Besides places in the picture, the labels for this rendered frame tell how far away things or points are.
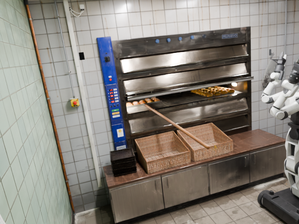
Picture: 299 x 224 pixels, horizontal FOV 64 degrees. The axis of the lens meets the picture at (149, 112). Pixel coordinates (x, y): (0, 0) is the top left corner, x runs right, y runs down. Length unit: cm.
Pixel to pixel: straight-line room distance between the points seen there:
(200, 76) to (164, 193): 159
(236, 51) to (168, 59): 102
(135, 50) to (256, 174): 226
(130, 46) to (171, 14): 65
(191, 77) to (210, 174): 126
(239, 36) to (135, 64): 152
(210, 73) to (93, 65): 157
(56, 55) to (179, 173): 195
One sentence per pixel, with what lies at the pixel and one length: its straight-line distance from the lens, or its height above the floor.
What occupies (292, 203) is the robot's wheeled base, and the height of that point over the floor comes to 17.
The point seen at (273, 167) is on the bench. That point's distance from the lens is 371.
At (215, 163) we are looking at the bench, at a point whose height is 51.
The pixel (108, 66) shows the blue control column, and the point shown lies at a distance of 291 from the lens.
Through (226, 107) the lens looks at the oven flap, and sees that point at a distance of 363.
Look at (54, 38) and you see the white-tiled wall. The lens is 293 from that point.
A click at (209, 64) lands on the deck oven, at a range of 340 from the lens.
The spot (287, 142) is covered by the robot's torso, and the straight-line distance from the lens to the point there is 285.
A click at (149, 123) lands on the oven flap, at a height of 101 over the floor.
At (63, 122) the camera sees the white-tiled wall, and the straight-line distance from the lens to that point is 302.
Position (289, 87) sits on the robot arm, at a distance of 236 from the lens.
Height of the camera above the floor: 194
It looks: 14 degrees down
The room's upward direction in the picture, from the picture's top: 7 degrees counter-clockwise
